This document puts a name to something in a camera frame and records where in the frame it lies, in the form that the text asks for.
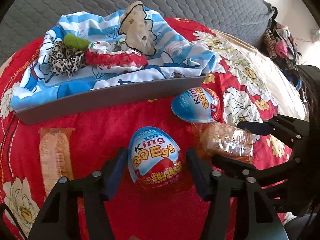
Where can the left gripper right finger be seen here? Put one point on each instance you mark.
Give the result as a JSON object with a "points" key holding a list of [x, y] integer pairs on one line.
{"points": [[256, 218]]}

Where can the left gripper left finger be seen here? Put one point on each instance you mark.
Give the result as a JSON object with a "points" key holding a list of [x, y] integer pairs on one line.
{"points": [[58, 218]]}

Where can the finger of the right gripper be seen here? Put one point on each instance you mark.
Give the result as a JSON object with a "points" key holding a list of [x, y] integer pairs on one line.
{"points": [[285, 128], [277, 175]]}

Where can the biscuit pack long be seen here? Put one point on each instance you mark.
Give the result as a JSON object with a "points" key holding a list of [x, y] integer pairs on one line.
{"points": [[55, 156]]}

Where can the King QQ Egg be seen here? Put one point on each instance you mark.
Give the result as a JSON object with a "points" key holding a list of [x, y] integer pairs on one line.
{"points": [[153, 158], [199, 105]]}

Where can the sheer cream scrunchie black trim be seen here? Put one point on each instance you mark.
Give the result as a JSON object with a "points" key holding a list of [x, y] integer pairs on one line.
{"points": [[138, 29]]}

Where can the pile of clothes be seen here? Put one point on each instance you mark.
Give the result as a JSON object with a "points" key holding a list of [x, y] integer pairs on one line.
{"points": [[280, 46]]}

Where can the red floral bed quilt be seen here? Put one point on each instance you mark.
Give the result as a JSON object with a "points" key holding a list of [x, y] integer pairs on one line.
{"points": [[249, 85]]}

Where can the grey quilted pillow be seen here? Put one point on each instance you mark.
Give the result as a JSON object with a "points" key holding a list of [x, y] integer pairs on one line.
{"points": [[27, 20]]}

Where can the blue striped cartoon cloth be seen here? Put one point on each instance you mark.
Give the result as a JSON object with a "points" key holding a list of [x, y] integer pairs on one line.
{"points": [[174, 55]]}

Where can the grey tray box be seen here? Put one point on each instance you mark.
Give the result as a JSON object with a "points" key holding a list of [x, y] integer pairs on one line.
{"points": [[106, 97]]}

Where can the leopard print scrunchie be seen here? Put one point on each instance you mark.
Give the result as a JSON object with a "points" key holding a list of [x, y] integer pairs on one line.
{"points": [[65, 60]]}

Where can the red white star scrunchie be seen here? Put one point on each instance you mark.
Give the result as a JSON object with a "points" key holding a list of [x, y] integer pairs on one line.
{"points": [[114, 56]]}

